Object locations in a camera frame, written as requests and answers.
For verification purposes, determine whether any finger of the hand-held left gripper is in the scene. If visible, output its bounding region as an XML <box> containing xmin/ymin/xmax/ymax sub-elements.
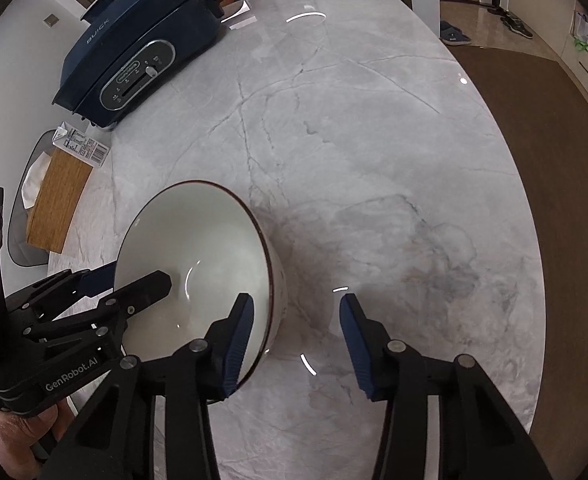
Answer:
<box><xmin>23</xmin><ymin>269</ymin><xmax>173</xmax><ymax>342</ymax></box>
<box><xmin>3</xmin><ymin>262</ymin><xmax>120</xmax><ymax>322</ymax></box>

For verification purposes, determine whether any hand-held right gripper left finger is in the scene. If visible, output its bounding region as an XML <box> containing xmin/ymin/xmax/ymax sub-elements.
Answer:
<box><xmin>41</xmin><ymin>293</ymin><xmax>254</xmax><ymax>480</ymax></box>

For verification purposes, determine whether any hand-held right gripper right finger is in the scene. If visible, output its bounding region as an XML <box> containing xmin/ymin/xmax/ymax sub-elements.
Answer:
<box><xmin>339</xmin><ymin>293</ymin><xmax>554</xmax><ymax>480</ymax></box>

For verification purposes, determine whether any white patterned bowl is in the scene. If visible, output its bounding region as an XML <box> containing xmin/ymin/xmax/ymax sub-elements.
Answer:
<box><xmin>113</xmin><ymin>180</ymin><xmax>288</xmax><ymax>397</ymax></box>

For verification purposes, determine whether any person's left hand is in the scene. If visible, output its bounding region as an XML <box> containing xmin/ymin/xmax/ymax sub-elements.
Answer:
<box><xmin>0</xmin><ymin>402</ymin><xmax>61</xmax><ymax>480</ymax></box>

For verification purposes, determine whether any wooden tissue box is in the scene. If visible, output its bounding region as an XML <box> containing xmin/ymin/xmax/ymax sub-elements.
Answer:
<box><xmin>26</xmin><ymin>147</ymin><xmax>93</xmax><ymax>254</ymax></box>

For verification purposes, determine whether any white tissue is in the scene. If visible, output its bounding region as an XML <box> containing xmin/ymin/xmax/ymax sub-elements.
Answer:
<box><xmin>21</xmin><ymin>152</ymin><xmax>53</xmax><ymax>209</ymax></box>

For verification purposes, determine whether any printed paper label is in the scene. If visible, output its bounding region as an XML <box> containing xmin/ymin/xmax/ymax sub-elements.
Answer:
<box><xmin>54</xmin><ymin>121</ymin><xmax>111</xmax><ymax>167</ymax></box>

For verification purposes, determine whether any navy electric cooker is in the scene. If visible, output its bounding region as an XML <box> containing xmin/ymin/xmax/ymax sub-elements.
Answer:
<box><xmin>51</xmin><ymin>0</ymin><xmax>235</xmax><ymax>131</ymax></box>

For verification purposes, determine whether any brown rug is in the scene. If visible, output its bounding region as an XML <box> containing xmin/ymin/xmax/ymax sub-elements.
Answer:
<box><xmin>448</xmin><ymin>44</ymin><xmax>588</xmax><ymax>441</ymax></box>

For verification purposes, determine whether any green and white bag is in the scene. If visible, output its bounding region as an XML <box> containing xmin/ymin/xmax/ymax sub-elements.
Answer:
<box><xmin>572</xmin><ymin>11</ymin><xmax>588</xmax><ymax>55</ymax></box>

